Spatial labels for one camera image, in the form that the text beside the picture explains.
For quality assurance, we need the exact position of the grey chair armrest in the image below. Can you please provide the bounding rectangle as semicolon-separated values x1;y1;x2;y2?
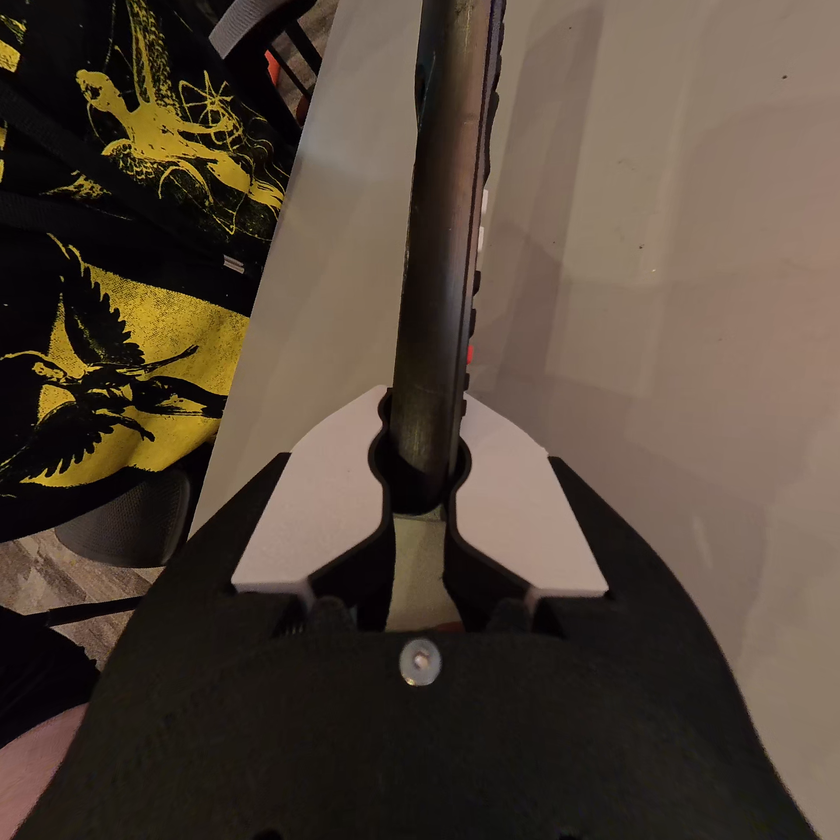
209;0;309;61

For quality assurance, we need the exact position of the orange object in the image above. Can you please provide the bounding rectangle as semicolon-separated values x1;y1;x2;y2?
264;51;312;118

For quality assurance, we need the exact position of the black mesh chair seat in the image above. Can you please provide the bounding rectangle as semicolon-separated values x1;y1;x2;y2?
56;467;193;568

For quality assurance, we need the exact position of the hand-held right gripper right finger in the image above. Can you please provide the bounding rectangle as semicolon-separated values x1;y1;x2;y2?
445;392;609;613

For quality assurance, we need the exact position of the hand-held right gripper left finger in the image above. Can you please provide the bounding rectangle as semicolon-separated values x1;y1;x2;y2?
231;385;398;614

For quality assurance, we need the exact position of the black remote control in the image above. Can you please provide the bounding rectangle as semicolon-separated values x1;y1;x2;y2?
392;0;508;516

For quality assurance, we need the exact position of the black shirt yellow print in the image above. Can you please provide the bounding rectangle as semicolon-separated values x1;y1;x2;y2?
0;0;293;542

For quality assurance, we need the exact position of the person's right forearm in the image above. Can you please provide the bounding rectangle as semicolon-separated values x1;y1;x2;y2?
0;610;101;840

